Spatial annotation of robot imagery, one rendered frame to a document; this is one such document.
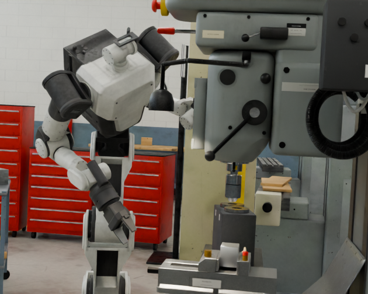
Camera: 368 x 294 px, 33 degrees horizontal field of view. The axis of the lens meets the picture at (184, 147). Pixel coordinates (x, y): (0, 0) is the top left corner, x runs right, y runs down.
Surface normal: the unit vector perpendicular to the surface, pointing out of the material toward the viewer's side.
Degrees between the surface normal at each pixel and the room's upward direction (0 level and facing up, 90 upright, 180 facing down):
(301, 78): 90
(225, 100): 90
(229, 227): 90
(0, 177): 90
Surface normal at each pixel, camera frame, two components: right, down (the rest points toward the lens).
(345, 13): -0.11, 0.04
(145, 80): 0.56, -0.04
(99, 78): 0.11, -0.65
